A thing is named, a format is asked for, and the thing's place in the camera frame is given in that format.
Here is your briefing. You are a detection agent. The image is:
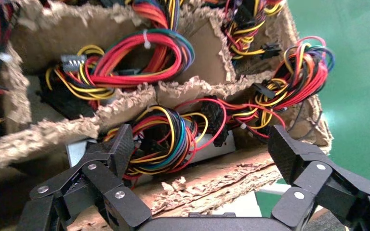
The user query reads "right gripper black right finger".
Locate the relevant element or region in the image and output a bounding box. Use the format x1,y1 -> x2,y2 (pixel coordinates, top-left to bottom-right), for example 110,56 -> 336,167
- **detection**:
267,124 -> 370,231

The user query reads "brown cardboard box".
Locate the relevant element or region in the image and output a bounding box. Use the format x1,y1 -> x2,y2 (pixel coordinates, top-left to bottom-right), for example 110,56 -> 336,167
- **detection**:
0,0 -> 334,231

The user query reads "white pipe rack frame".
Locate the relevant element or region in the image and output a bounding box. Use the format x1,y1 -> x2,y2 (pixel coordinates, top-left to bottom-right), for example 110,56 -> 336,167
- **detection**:
255,183 -> 292,196

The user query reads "shredded cardboard divider insert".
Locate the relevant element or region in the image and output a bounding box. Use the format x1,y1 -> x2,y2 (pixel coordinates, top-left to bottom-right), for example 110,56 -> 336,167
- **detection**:
0,0 -> 301,169

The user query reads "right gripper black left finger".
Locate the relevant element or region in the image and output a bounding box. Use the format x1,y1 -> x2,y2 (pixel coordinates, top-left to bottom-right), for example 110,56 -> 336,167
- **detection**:
15,123 -> 152,231

